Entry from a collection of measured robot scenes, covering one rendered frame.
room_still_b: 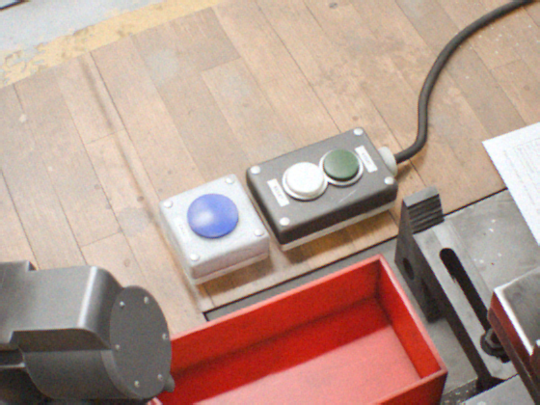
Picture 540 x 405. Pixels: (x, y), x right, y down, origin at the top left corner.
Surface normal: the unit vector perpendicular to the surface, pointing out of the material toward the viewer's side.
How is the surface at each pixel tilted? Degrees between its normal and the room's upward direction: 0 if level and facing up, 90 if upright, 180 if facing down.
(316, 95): 0
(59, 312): 26
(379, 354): 0
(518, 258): 0
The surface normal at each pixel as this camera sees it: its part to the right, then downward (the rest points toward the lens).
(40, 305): -0.43, -0.57
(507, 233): 0.00, -0.56
